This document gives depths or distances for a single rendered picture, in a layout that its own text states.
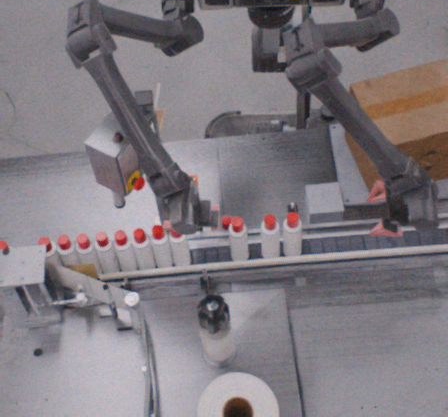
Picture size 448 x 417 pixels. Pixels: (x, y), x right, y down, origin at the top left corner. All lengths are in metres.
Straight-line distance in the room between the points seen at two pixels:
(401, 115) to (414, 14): 1.77
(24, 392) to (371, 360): 0.94
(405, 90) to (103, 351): 1.13
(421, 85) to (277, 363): 0.89
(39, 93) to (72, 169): 1.31
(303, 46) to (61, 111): 2.21
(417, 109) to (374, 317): 0.60
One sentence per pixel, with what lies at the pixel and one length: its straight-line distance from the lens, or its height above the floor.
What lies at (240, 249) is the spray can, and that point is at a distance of 2.70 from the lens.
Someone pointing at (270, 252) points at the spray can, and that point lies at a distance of 2.73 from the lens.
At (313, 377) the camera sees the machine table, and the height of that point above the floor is 0.83.
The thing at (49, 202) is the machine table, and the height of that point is 0.83.
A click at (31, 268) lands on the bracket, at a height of 1.14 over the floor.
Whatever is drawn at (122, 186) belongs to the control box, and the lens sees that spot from 2.40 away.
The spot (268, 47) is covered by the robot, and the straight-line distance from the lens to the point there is 2.80.
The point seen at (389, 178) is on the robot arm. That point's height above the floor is 1.38.
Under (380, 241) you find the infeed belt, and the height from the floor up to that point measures 0.88.
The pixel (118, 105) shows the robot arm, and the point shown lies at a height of 1.60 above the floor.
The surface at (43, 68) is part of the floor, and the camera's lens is 4.43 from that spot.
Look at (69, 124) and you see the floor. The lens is 4.21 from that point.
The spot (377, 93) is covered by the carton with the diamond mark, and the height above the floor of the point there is 1.12.
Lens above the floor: 3.36
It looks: 57 degrees down
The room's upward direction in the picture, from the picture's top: 8 degrees counter-clockwise
